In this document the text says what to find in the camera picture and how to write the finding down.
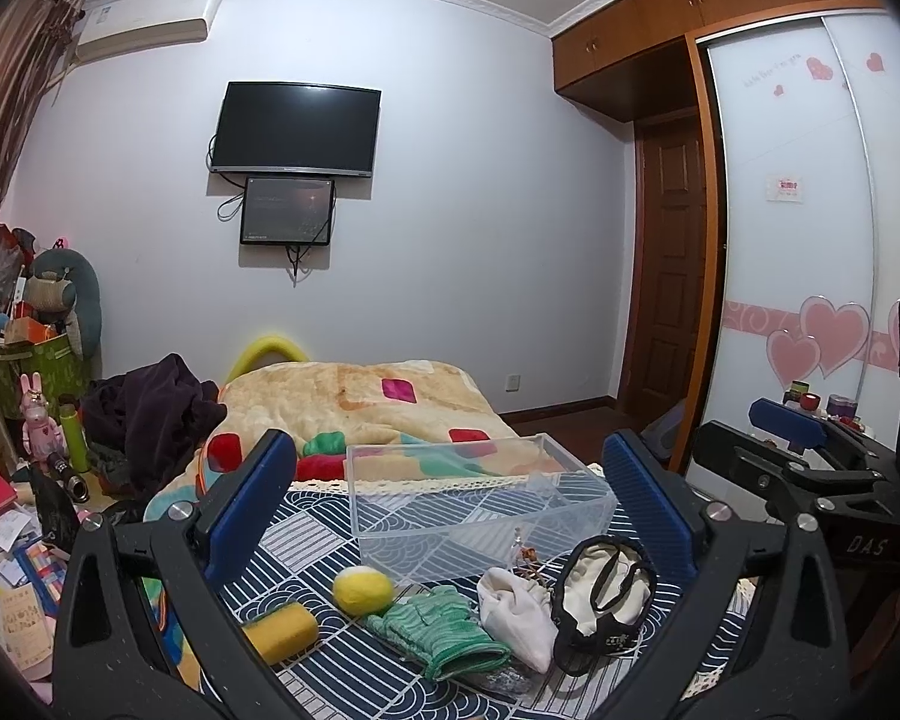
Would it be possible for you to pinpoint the white cloth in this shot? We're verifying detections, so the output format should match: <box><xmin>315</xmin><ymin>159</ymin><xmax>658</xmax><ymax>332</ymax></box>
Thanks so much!
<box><xmin>476</xmin><ymin>567</ymin><xmax>557</xmax><ymax>674</ymax></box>

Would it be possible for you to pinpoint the green knitted glove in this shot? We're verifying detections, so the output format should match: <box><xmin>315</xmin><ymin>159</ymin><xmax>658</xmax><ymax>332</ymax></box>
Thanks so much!
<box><xmin>364</xmin><ymin>585</ymin><xmax>512</xmax><ymax>683</ymax></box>

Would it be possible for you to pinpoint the yellow sponge block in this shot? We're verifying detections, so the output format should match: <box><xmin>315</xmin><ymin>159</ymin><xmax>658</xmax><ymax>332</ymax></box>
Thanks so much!
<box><xmin>242</xmin><ymin>601</ymin><xmax>318</xmax><ymax>667</ymax></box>

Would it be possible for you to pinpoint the black cylinder flashlight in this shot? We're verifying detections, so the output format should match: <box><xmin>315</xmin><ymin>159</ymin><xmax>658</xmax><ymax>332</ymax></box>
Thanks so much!
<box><xmin>46</xmin><ymin>452</ymin><xmax>91</xmax><ymax>504</ymax></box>

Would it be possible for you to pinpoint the brown wooden door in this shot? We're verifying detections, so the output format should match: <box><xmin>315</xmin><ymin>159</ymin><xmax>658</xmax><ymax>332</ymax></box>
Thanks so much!
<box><xmin>617</xmin><ymin>115</ymin><xmax>706</xmax><ymax>427</ymax></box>

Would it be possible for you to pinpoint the blue patterned table cloth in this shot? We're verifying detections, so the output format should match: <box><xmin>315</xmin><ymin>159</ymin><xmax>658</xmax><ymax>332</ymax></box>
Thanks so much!
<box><xmin>222</xmin><ymin>483</ymin><xmax>678</xmax><ymax>718</ymax></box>

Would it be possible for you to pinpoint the dark purple clothes pile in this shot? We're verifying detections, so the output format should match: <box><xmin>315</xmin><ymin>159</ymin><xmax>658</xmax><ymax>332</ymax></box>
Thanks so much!
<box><xmin>80</xmin><ymin>353</ymin><xmax>227</xmax><ymax>499</ymax></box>

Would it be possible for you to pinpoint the yellow felt ball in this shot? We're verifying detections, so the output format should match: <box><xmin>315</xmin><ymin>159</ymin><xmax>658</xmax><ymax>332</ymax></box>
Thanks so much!
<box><xmin>331</xmin><ymin>566</ymin><xmax>395</xmax><ymax>617</ymax></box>

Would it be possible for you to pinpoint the pink rabbit figurine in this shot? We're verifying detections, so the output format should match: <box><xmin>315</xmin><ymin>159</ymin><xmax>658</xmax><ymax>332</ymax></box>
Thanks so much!
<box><xmin>20</xmin><ymin>372</ymin><xmax>66</xmax><ymax>461</ymax></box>

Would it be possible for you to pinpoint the green bottle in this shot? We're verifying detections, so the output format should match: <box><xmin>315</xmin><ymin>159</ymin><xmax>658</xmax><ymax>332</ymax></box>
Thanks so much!
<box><xmin>59</xmin><ymin>403</ymin><xmax>91</xmax><ymax>473</ymax></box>

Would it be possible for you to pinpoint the green storage box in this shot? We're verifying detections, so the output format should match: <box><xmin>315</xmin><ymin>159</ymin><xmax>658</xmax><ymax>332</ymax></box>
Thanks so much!
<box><xmin>0</xmin><ymin>335</ymin><xmax>92</xmax><ymax>419</ymax></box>

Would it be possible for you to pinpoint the beige patchwork fleece blanket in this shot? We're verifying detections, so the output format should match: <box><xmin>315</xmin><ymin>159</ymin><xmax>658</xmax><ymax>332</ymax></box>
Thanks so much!
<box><xmin>142</xmin><ymin>358</ymin><xmax>572</xmax><ymax>522</ymax></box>

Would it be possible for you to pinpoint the yellow curved cushion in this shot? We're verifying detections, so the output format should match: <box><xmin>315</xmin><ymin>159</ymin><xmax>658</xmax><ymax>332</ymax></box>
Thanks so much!
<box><xmin>226</xmin><ymin>333</ymin><xmax>310</xmax><ymax>383</ymax></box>

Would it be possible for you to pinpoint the clear plastic storage box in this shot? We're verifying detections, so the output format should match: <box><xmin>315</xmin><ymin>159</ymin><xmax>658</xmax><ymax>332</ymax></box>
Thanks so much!
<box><xmin>344</xmin><ymin>434</ymin><xmax>617</xmax><ymax>585</ymax></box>

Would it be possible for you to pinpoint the wooden wardrobe with sliding doors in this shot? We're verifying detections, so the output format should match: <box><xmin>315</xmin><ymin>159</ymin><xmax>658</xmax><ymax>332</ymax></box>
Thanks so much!
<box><xmin>553</xmin><ymin>0</ymin><xmax>900</xmax><ymax>472</ymax></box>

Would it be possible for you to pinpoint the grey green plush toy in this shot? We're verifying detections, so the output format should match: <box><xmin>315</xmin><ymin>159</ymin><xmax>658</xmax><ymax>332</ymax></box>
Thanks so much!
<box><xmin>23</xmin><ymin>247</ymin><xmax>102</xmax><ymax>361</ymax></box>

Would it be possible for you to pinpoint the white air conditioner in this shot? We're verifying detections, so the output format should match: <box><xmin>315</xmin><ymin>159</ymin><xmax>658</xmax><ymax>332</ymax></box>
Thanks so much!
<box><xmin>76</xmin><ymin>0</ymin><xmax>222</xmax><ymax>64</ymax></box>

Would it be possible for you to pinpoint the orange beaded keychain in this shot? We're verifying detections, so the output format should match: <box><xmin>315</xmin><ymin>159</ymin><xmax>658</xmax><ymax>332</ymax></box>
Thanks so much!
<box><xmin>507</xmin><ymin>528</ymin><xmax>544</xmax><ymax>580</ymax></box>

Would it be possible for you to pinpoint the wall power socket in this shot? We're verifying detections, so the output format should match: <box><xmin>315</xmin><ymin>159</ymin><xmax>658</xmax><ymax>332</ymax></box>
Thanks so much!
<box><xmin>504</xmin><ymin>374</ymin><xmax>521</xmax><ymax>394</ymax></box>

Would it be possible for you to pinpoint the small wall monitor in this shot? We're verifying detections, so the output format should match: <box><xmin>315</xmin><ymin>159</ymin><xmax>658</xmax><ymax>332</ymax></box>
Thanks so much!
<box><xmin>240</xmin><ymin>176</ymin><xmax>334</xmax><ymax>247</ymax></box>

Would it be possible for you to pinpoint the large wall television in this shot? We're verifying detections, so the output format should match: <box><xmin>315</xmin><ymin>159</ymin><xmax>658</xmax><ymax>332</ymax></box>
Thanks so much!
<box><xmin>209</xmin><ymin>82</ymin><xmax>382</xmax><ymax>177</ymax></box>

